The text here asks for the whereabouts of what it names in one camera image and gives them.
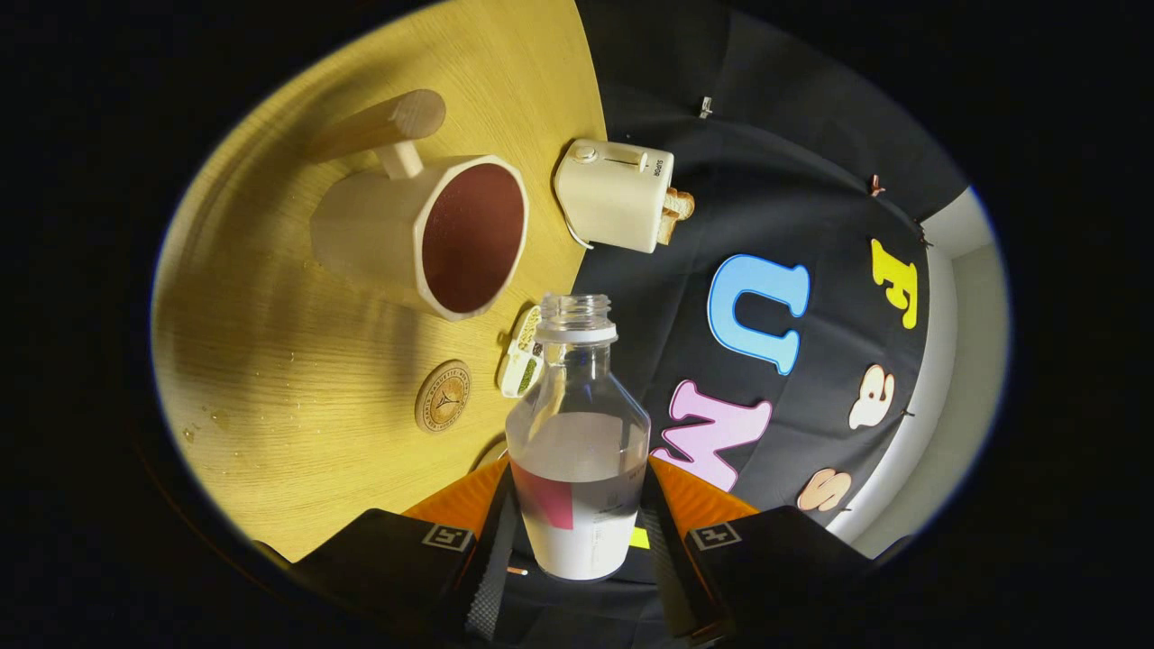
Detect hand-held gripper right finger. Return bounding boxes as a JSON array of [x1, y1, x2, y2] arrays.
[[638, 455, 874, 645]]

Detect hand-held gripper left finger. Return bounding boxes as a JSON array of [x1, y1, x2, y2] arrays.
[[288, 457, 522, 645]]

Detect clear juice bottle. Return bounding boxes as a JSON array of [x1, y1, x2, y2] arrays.
[[505, 293, 652, 582]]

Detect round wooden coaster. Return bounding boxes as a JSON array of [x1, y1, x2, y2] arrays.
[[415, 360, 472, 435]]

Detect cream cup with wooden handle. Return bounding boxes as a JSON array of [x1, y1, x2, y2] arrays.
[[307, 88, 530, 323]]

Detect white divided dish with beans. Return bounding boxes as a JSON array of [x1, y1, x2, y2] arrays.
[[498, 305, 545, 399]]

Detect wooden table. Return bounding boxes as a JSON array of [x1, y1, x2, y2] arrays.
[[149, 0, 609, 564]]

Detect cream toaster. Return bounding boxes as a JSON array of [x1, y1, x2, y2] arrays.
[[554, 138, 675, 254]]

